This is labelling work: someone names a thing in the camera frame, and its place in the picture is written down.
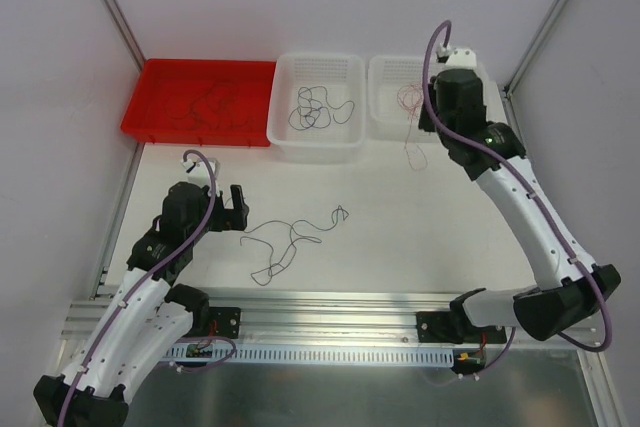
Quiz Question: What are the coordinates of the thin red wire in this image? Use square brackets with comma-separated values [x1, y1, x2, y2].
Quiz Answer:
[402, 81, 430, 172]

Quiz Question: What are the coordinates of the coloured wire bundle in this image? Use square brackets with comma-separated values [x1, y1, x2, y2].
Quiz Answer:
[239, 204, 351, 287]

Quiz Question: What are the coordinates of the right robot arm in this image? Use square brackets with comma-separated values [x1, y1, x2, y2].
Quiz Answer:
[419, 68, 621, 348]

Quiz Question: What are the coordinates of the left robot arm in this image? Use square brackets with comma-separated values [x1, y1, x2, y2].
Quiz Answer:
[33, 182, 249, 426]

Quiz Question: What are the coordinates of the white right mesh basket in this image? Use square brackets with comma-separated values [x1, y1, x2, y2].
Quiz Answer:
[367, 55, 440, 144]

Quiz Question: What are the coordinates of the white mesh basket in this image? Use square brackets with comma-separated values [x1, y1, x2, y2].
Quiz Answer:
[267, 52, 366, 164]
[367, 55, 440, 144]

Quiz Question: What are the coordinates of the red plastic tray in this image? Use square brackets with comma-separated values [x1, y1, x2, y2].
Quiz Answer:
[121, 58, 276, 147]

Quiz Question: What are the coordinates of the white middle mesh basket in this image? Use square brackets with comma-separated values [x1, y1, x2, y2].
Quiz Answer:
[267, 52, 366, 164]

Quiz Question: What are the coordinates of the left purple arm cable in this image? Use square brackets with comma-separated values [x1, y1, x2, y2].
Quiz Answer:
[57, 149, 219, 427]

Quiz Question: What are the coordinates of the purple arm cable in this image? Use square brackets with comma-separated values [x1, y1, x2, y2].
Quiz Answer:
[422, 20, 617, 352]
[57, 149, 219, 427]

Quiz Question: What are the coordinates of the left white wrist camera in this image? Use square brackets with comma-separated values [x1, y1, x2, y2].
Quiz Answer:
[181, 158, 220, 195]

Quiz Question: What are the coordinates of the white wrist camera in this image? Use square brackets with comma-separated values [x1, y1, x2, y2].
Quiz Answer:
[181, 158, 220, 195]
[436, 44, 478, 70]

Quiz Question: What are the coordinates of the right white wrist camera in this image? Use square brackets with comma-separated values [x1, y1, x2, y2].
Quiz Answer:
[436, 44, 478, 70]

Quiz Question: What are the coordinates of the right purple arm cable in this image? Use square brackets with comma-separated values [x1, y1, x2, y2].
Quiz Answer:
[422, 20, 617, 352]

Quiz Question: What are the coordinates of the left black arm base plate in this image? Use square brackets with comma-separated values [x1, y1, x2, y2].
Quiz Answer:
[207, 306, 242, 339]

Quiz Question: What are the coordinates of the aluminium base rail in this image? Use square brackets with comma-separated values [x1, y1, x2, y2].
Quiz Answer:
[60, 287, 603, 350]

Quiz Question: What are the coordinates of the white slotted cable duct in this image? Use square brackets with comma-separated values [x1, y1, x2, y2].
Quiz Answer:
[161, 342, 454, 368]

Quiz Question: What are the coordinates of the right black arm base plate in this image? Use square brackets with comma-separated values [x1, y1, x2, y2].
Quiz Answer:
[415, 311, 507, 345]

